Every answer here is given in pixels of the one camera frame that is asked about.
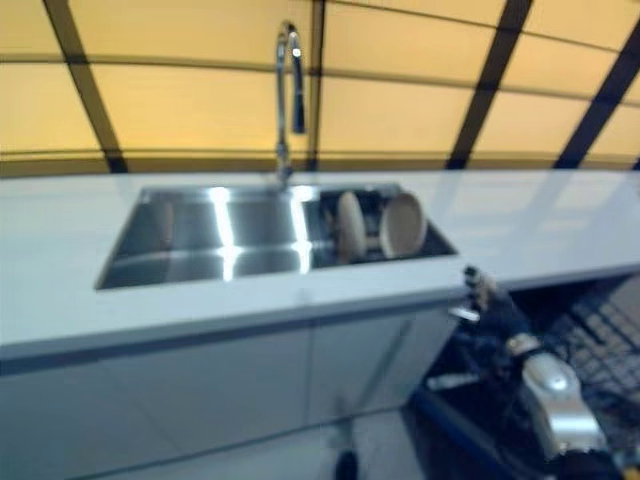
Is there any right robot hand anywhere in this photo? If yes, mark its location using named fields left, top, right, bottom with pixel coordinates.
left=449, top=267, right=531, bottom=351

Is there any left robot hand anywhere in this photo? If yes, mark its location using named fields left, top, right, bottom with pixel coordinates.
left=335, top=447, right=361, bottom=480

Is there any beige deep bowl plate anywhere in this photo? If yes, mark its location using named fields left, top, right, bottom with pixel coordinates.
left=380, top=191, right=429, bottom=259

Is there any black dishwasher door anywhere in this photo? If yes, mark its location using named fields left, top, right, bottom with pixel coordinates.
left=409, top=384, right=531, bottom=480

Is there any black built-in dishwasher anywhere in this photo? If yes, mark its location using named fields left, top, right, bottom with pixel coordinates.
left=409, top=269, right=640, bottom=480

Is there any white cabinet door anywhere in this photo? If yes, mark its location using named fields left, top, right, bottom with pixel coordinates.
left=306, top=303, right=462, bottom=417
left=0, top=324, right=314, bottom=480

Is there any black dish drying rack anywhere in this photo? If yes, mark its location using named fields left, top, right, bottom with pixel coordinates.
left=311, top=184, right=452, bottom=267

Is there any stainless steel sink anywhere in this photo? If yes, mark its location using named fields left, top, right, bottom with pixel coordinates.
left=94, top=181, right=461, bottom=291

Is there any chrome kitchen faucet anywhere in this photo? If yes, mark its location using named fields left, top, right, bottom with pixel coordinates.
left=274, top=19, right=308, bottom=192

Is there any wire dishwasher rack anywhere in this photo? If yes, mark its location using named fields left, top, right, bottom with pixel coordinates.
left=499, top=284, right=640, bottom=417

